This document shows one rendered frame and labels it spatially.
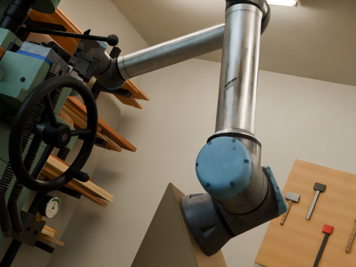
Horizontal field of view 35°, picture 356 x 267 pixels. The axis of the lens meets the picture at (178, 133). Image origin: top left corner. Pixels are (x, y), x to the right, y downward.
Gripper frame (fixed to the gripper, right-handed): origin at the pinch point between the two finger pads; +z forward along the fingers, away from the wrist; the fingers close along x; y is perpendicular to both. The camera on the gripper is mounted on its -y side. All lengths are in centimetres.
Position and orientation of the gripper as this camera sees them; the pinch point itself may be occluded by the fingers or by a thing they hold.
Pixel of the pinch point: (76, 50)
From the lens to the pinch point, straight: 165.9
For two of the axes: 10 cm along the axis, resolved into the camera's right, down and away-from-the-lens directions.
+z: 2.8, -1.7, -9.5
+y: 8.8, 4.3, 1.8
